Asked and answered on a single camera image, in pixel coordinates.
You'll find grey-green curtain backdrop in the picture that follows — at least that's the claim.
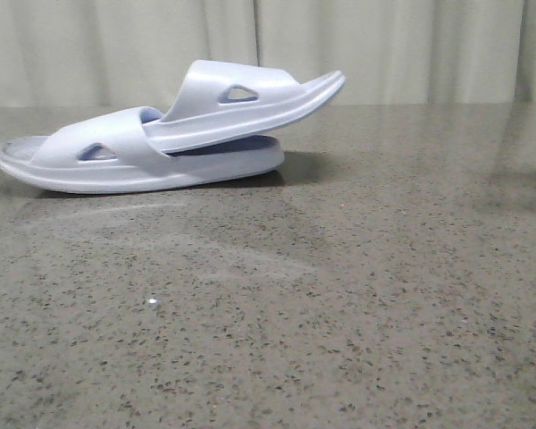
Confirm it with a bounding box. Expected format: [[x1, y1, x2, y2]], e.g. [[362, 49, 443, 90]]
[[0, 1, 536, 107]]

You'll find light blue slipper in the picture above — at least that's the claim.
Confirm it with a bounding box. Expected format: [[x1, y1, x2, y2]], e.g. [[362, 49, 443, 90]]
[[0, 106, 284, 194], [143, 60, 346, 153]]

